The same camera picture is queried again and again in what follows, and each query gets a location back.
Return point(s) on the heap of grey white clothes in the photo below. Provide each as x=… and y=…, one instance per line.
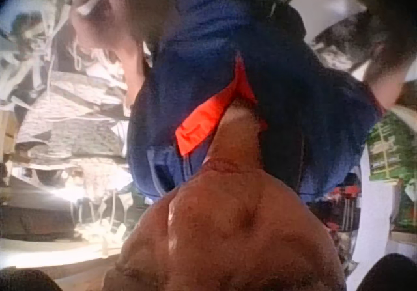
x=65, y=128

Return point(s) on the red black plaid cloth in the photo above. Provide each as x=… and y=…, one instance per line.
x=342, y=203

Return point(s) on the white sheet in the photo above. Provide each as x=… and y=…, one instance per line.
x=325, y=8

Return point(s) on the dark speckled cloth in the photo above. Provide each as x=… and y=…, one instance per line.
x=348, y=47

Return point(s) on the green printed carton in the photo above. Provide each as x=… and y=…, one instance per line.
x=391, y=147

